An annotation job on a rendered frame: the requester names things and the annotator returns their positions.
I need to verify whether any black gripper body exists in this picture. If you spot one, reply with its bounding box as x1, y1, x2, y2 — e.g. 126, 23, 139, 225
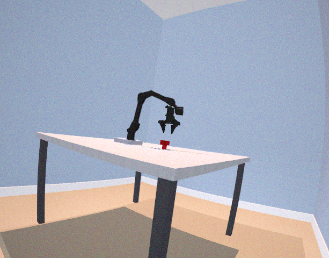
158, 113, 180, 126

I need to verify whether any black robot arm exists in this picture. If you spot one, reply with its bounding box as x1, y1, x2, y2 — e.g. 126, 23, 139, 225
126, 90, 184, 141

